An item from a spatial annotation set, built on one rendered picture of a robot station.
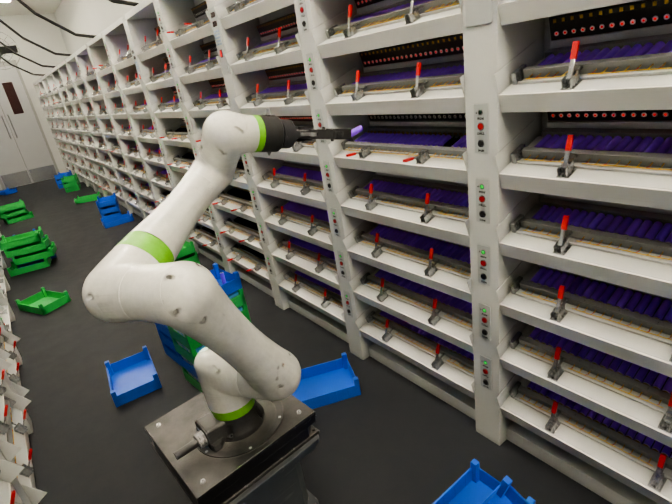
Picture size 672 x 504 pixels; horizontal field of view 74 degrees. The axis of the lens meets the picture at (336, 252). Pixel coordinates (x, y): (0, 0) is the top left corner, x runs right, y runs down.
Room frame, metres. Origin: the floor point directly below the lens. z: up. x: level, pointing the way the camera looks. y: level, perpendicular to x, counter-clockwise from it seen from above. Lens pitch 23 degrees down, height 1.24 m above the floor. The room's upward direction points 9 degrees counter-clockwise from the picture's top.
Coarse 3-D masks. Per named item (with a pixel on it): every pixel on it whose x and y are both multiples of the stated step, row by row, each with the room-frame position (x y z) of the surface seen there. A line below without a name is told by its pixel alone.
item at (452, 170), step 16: (352, 128) 1.73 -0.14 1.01; (336, 144) 1.68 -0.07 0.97; (336, 160) 1.66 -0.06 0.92; (352, 160) 1.58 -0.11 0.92; (368, 160) 1.51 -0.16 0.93; (384, 160) 1.45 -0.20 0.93; (400, 160) 1.40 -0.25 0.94; (432, 160) 1.31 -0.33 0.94; (448, 160) 1.27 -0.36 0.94; (464, 160) 1.17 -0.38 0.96; (416, 176) 1.34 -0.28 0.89; (432, 176) 1.29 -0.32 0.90; (448, 176) 1.24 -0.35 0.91; (464, 176) 1.19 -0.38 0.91
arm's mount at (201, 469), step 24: (192, 408) 1.10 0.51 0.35; (264, 408) 1.04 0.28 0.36; (288, 408) 1.02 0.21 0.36; (168, 432) 1.01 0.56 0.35; (192, 432) 0.99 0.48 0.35; (264, 432) 0.94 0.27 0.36; (288, 432) 0.93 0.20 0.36; (312, 432) 0.99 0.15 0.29; (168, 456) 0.92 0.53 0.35; (192, 456) 0.90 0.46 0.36; (216, 456) 0.88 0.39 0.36; (240, 456) 0.87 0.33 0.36; (264, 456) 0.88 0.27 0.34; (288, 456) 0.92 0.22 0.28; (192, 480) 0.82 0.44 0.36; (216, 480) 0.81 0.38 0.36; (240, 480) 0.83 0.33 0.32
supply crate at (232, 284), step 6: (216, 264) 1.92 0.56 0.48; (210, 270) 1.91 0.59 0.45; (216, 270) 1.92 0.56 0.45; (222, 270) 1.89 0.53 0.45; (216, 276) 1.92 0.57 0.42; (228, 276) 1.86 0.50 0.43; (234, 276) 1.78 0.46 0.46; (228, 282) 1.75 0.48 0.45; (234, 282) 1.77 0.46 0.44; (240, 282) 1.79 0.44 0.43; (222, 288) 1.73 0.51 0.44; (228, 288) 1.75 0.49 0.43; (234, 288) 1.76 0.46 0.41; (240, 288) 1.78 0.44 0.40; (228, 294) 1.74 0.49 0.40
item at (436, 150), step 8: (352, 144) 1.64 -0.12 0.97; (360, 144) 1.60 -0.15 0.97; (368, 144) 1.57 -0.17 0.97; (376, 144) 1.54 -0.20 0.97; (384, 144) 1.51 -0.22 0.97; (392, 144) 1.49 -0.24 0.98; (400, 144) 1.46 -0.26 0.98; (376, 152) 1.52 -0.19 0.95; (408, 152) 1.42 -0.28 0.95; (416, 152) 1.39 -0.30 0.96; (432, 152) 1.33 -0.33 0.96; (440, 152) 1.31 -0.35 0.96; (448, 152) 1.28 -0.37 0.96; (456, 152) 1.26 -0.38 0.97
